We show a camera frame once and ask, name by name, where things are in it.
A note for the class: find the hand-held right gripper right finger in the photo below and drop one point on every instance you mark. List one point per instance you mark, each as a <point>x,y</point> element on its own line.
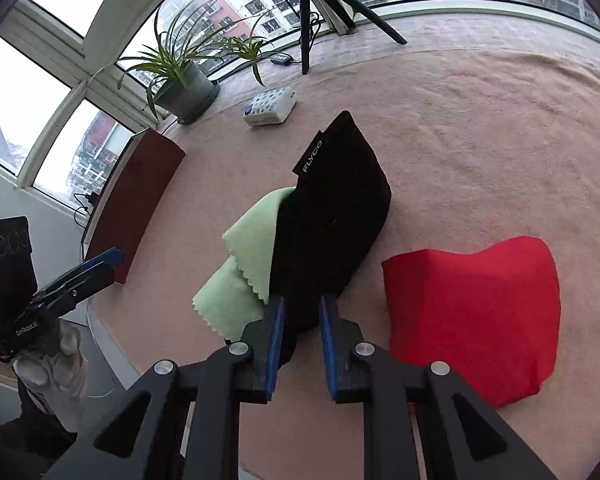
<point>327,345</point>

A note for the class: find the black power adapter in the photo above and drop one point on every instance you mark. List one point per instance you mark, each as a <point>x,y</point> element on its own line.
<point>89,201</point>

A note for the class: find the red fabric bag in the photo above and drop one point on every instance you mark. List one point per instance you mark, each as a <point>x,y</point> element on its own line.
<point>470,310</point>

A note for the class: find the black inline remote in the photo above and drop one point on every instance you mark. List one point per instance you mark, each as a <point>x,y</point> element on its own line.
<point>281,58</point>

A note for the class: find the white window frame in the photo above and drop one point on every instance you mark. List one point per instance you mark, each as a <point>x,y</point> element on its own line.
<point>110,25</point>

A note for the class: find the brown cardboard box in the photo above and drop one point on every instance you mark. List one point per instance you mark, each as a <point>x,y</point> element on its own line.
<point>130,195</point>

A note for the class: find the pink towel mat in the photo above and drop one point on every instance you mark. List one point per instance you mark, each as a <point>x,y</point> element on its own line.
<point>480,135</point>

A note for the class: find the green spider plant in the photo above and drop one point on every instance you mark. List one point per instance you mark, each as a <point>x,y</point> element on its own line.
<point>175,60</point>

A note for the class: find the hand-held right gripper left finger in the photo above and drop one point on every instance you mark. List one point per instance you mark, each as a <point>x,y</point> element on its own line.
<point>277,340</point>

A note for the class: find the person's left hand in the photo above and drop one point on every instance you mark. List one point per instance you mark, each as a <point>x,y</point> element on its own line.
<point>55,375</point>

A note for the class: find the light green cleaning cloth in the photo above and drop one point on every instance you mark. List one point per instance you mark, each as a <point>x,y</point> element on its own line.
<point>250,250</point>

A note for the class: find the grey pot saucer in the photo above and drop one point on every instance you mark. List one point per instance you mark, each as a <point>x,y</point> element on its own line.
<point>207,107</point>

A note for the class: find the grey plant pot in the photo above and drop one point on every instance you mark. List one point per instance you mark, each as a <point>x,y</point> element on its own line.
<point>187,92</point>

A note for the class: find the white dotted tissue pack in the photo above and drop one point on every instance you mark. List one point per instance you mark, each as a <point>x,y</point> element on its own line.
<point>270,106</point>

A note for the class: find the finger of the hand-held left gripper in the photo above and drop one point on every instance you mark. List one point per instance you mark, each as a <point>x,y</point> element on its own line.
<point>87,282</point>
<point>100,258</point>

